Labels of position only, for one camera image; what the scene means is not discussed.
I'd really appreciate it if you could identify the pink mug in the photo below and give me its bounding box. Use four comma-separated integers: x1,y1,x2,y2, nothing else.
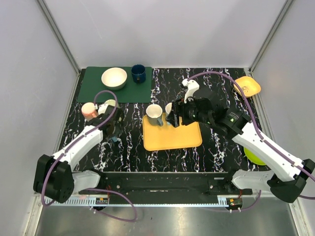
81,102,98,121

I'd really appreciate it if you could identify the clear glass mug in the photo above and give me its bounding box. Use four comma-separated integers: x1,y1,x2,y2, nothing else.
146,104,163,127

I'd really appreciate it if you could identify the orange square dish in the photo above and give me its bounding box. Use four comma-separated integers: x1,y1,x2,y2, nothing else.
235,76,261,98

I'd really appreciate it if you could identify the dark green mat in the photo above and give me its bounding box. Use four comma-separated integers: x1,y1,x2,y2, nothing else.
77,66,153,103

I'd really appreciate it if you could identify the light green mug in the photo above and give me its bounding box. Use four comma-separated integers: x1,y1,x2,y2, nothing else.
105,99,120,108

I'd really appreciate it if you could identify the cream bowl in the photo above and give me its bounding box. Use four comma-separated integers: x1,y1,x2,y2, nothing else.
101,67,127,90

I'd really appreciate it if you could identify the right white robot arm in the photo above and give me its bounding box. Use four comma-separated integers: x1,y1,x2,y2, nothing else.
165,97,315,203

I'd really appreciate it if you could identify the orange rectangular tray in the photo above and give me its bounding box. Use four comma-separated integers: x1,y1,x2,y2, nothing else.
143,113,202,151

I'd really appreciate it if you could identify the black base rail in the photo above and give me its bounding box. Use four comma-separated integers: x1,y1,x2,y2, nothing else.
78,172,254,197

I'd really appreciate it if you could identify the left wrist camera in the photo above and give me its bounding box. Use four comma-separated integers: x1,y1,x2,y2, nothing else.
94,103,115,116

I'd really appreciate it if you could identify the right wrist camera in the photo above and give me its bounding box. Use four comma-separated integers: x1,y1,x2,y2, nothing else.
182,79,199,103

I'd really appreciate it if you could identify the lime green plate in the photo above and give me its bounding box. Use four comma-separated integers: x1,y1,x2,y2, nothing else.
244,147,266,166

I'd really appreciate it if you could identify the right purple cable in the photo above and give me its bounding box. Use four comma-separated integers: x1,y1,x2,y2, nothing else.
187,72,315,212

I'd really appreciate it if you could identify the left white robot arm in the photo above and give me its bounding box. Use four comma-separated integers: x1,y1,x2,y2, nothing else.
33,105,124,203

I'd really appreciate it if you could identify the dark blue mug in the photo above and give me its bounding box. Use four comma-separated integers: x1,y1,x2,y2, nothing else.
131,64,146,84

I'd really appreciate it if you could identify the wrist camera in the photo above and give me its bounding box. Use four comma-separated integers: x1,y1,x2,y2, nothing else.
94,103,115,116
182,79,199,103

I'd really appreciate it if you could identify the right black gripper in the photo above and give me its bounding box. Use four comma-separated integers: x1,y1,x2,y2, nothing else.
165,95,213,128

